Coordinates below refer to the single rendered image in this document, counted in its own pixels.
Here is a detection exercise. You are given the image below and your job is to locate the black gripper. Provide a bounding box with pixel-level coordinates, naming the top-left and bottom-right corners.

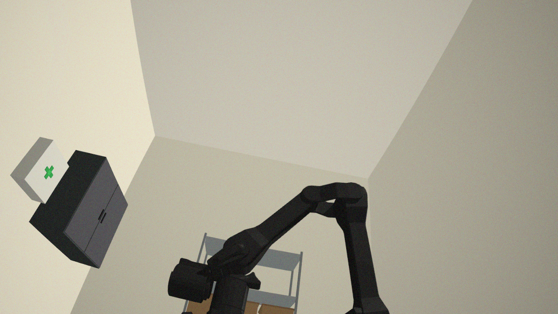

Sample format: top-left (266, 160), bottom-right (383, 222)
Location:
top-left (207, 304), bottom-right (244, 314)

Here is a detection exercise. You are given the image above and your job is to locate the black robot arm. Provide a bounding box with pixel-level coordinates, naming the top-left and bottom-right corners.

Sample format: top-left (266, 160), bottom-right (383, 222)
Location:
top-left (168, 182), bottom-right (390, 314)

